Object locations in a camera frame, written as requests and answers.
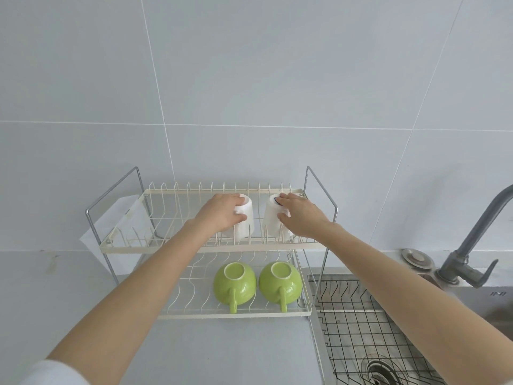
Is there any person's right hand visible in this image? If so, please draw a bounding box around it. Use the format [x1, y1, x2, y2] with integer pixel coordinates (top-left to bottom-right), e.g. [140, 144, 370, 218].
[274, 192, 332, 239]

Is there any person's left hand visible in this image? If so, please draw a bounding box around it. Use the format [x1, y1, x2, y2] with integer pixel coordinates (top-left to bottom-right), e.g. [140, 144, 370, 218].
[194, 193, 248, 237]

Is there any white ceramic cup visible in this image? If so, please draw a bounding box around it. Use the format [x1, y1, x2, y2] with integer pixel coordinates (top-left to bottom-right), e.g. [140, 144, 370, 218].
[218, 195, 257, 243]
[262, 193, 296, 242]

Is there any person's left forearm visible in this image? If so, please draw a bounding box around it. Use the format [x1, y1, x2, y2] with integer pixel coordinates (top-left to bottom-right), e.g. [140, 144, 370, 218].
[46, 219, 219, 373]

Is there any person's right forearm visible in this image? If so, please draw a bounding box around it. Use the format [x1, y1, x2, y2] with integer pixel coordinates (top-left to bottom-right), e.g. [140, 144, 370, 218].
[315, 222, 513, 385]

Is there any green ceramic mug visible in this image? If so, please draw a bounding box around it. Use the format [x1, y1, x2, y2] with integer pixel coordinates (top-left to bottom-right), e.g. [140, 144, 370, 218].
[213, 261, 257, 315]
[258, 261, 303, 313]

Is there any white plastic sheet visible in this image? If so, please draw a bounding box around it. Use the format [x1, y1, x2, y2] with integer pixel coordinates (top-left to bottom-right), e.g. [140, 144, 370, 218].
[79, 195, 155, 275]

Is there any round metal sink cap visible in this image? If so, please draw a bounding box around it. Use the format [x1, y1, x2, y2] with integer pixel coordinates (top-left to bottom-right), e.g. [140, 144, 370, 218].
[401, 248, 434, 271]

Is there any metal sink drain strainer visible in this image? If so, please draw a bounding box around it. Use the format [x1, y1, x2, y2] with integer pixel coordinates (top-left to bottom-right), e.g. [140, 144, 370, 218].
[361, 353, 406, 385]

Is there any grey metal faucet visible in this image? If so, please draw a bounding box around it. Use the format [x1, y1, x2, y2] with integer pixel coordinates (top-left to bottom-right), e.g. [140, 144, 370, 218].
[436, 184, 513, 289]

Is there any stainless steel sink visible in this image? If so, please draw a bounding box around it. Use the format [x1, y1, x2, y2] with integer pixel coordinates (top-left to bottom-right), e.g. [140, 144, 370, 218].
[306, 272, 513, 385]

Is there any white sleeve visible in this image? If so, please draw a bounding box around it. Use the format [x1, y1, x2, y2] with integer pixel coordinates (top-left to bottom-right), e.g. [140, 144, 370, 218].
[0, 359, 91, 385]

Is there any cream wire dish rack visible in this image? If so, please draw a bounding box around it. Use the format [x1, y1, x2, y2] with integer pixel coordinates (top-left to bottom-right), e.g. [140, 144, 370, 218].
[85, 166, 338, 320]

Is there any black wire sink grid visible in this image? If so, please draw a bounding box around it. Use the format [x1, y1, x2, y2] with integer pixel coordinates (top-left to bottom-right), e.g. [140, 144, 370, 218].
[310, 276, 446, 385]

